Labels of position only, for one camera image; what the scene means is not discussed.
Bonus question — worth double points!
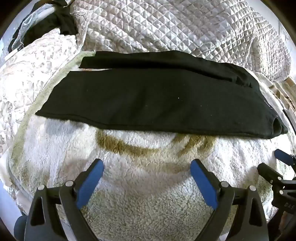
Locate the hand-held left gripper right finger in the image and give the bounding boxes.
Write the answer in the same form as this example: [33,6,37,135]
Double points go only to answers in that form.
[190,159,270,241]

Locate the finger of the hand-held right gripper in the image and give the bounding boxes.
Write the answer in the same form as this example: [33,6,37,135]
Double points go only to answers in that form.
[257,163,288,197]
[274,149,296,168]

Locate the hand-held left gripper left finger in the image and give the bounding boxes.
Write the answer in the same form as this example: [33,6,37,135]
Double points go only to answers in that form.
[24,159,104,241]

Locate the black pants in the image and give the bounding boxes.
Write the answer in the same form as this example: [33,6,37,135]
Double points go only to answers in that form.
[35,50,288,139]

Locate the white printed fleece blanket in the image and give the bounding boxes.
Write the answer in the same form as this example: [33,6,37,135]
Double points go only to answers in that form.
[9,52,296,241]

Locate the floral bed sheet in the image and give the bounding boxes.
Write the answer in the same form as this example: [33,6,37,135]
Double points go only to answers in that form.
[0,28,86,209]

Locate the grey quilted bedspread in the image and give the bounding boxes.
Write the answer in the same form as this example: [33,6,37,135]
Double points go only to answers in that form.
[69,0,292,81]

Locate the dark cloth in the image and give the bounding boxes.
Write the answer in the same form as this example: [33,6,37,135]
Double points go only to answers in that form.
[8,0,78,52]

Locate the sheer white cloth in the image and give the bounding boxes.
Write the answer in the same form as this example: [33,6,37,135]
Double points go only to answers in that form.
[14,3,62,47]

